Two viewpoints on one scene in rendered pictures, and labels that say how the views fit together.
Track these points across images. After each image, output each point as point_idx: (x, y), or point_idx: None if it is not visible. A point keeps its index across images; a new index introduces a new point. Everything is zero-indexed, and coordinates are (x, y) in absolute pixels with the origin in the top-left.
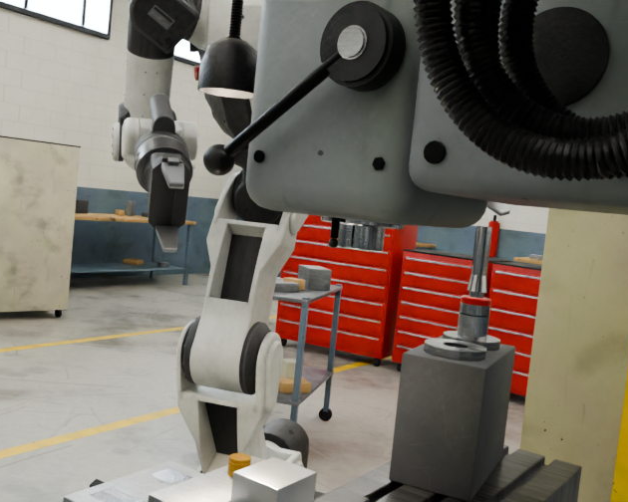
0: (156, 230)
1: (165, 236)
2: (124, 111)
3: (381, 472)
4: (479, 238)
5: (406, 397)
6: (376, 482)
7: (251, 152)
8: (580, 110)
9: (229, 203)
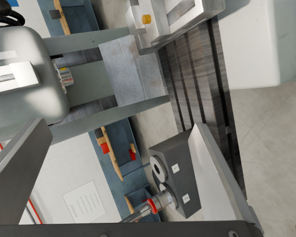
0: (246, 209)
1: (205, 167)
2: None
3: (215, 136)
4: (122, 220)
5: (177, 144)
6: (209, 124)
7: (4, 27)
8: None
9: None
